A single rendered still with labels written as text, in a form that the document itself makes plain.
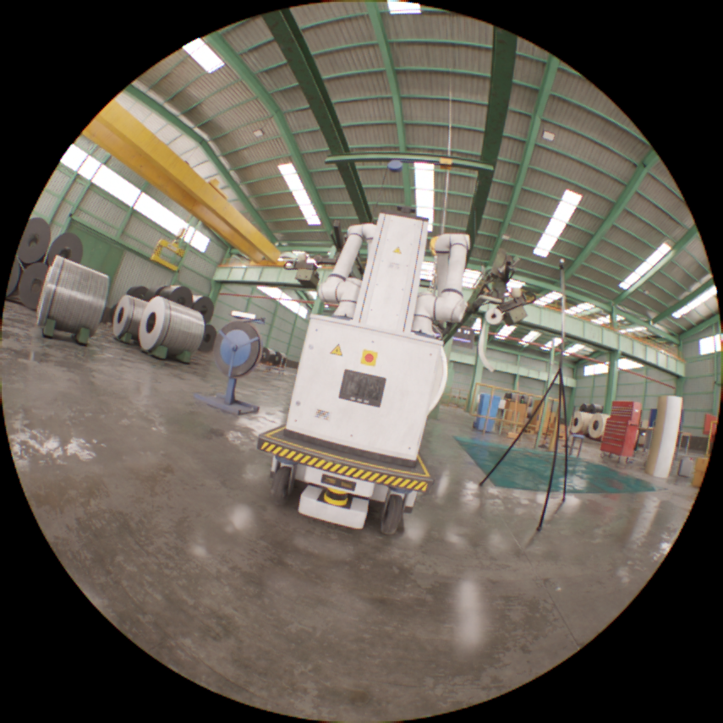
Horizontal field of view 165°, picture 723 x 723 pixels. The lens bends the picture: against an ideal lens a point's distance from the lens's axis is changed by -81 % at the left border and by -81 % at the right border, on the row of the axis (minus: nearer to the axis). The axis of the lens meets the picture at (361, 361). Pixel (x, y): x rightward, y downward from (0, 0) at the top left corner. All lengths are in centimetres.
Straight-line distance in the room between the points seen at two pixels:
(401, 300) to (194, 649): 167
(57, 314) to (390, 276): 500
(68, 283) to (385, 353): 493
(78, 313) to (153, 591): 474
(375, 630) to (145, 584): 58
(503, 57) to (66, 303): 639
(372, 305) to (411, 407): 72
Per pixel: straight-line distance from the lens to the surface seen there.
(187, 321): 622
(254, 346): 271
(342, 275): 181
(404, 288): 153
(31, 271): 1135
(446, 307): 158
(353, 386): 98
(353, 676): 68
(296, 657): 68
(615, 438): 609
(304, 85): 366
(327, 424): 101
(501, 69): 326
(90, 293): 518
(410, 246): 167
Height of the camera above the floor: 62
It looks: 4 degrees up
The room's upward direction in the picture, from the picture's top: 13 degrees clockwise
